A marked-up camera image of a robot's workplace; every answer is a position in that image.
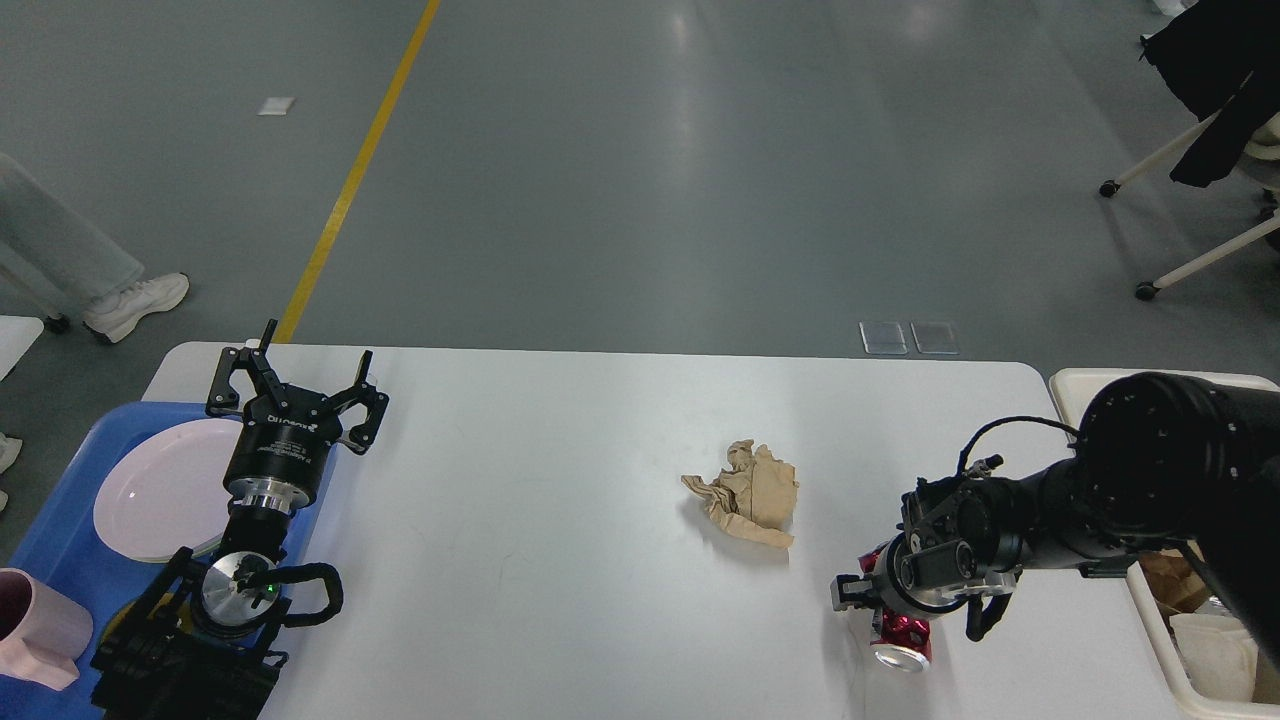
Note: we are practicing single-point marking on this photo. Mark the clear floor plate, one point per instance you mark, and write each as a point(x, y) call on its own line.
point(884, 338)
point(935, 338)

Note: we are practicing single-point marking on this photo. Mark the clear floor plate left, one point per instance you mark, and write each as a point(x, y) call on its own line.
point(884, 338)

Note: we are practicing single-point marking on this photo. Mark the brown paper bag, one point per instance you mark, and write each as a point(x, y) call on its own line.
point(1173, 581)

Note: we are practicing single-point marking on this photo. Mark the crushed red soda can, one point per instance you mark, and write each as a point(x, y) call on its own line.
point(899, 641)

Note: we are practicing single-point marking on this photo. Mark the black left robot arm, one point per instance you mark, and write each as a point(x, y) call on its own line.
point(198, 642)

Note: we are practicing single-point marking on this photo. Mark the black cloth on rack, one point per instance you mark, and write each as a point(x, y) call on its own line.
point(1220, 59)

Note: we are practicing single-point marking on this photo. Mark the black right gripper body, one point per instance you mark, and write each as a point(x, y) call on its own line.
point(927, 584)

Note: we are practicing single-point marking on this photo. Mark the white side table corner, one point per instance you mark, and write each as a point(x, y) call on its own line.
point(18, 333)

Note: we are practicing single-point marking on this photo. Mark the crumpled brown paper left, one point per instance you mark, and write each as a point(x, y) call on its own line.
point(753, 498)

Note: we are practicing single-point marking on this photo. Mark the clear floor plate right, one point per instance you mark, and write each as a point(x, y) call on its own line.
point(935, 338)

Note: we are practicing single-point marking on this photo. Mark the person legs at left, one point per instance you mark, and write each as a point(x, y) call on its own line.
point(80, 260)

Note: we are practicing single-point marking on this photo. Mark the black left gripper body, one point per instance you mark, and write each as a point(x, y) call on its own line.
point(280, 457)

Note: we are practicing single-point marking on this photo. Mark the white paper cup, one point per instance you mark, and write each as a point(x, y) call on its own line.
point(1220, 656)

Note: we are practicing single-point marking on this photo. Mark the beige plastic bin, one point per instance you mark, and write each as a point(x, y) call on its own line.
point(1073, 390)

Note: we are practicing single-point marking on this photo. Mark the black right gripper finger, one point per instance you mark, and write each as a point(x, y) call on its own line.
point(851, 592)

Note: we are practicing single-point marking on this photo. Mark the pink plate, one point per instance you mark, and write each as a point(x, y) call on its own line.
point(168, 492)

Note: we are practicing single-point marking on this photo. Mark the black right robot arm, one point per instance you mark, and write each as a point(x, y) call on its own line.
point(1161, 462)

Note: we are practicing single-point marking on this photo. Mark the pink mug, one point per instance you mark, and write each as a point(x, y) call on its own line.
point(43, 633)

